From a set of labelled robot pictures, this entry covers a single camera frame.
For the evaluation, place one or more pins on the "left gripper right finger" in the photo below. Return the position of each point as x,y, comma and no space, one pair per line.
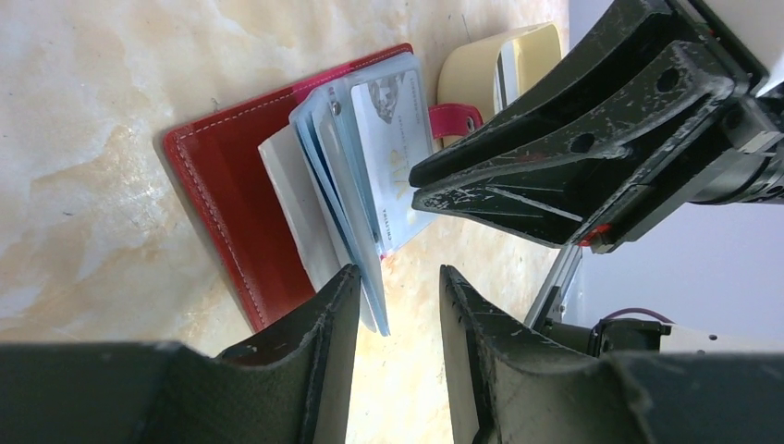
507,383

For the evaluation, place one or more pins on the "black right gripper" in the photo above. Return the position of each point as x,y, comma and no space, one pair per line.
624,130

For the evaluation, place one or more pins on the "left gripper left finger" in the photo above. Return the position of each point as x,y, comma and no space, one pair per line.
289,383

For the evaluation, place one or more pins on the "red leather card holder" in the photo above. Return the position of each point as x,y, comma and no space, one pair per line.
246,176

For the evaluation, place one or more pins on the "silver VIP card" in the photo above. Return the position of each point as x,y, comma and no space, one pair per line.
395,136

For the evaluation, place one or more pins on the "beige oval tray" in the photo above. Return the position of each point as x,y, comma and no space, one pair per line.
481,78

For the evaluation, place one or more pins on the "aluminium frame rail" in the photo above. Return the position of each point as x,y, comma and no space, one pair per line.
558,297

